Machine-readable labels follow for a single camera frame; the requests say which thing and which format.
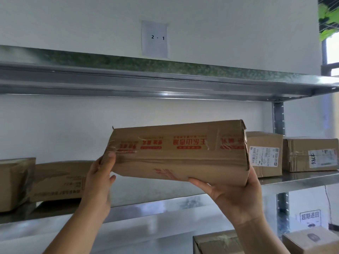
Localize person's left hand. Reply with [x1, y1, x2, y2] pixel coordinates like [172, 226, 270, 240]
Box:
[76, 151, 117, 220]

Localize person's right hand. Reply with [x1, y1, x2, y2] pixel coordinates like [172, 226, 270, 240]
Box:
[188, 166, 266, 228]

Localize boxes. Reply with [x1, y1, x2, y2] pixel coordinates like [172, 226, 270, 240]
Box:
[0, 157, 339, 254]

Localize long box red print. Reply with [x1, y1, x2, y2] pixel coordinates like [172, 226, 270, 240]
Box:
[105, 119, 250, 187]

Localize tape-wrapped cubic cardboard box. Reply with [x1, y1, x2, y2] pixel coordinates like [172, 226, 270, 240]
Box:
[245, 131, 284, 178]

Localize cardboard box with handwritten label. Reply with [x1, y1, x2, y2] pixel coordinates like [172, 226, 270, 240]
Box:
[282, 137, 339, 173]

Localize metal shelving rack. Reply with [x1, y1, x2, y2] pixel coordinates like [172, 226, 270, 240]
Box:
[0, 44, 339, 236]

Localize person's left forearm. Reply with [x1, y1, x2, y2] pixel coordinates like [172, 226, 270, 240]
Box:
[42, 207, 106, 254]

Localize person's right forearm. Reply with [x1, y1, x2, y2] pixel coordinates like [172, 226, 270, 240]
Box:
[233, 216, 292, 254]

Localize white printed notice sheet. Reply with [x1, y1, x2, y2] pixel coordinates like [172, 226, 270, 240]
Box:
[299, 210, 321, 231]

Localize dark-framed window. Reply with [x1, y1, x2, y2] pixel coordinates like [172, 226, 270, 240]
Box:
[321, 31, 339, 77]

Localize green vine leaves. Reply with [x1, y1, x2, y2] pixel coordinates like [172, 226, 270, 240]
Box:
[317, 2, 339, 42]

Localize white paper wall sign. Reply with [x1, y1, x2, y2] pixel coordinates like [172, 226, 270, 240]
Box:
[141, 20, 170, 59]

